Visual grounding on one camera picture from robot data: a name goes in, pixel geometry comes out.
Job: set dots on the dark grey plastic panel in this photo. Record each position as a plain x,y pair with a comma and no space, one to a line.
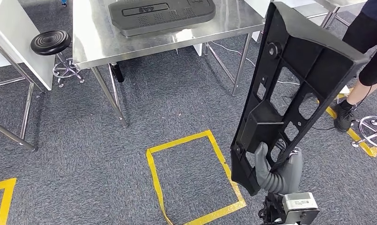
160,21

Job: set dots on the yellow floor tape square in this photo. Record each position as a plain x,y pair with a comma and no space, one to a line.
368,150
179,142

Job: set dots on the white desk panel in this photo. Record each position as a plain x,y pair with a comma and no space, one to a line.
256,12

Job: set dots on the steel table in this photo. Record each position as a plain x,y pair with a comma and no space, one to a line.
312,9

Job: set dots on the white desk steel frame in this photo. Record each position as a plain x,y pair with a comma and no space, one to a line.
20,52

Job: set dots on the black cylindrical post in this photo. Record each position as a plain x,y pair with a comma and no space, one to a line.
117,73

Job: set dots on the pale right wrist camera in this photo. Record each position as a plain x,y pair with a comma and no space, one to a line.
300,205

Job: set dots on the black stool chrome base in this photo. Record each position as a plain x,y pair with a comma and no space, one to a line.
355,144
50,42

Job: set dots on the stainless steel workbench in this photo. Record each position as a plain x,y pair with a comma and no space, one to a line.
98,37

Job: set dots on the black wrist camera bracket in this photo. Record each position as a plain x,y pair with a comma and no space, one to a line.
273,208

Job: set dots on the white power strip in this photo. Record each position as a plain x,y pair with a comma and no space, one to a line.
344,90

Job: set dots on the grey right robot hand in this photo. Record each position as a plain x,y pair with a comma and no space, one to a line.
293,174

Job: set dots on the black plastic frame part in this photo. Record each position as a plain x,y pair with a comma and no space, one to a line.
259,127

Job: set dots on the person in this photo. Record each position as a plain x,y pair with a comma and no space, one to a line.
362,31

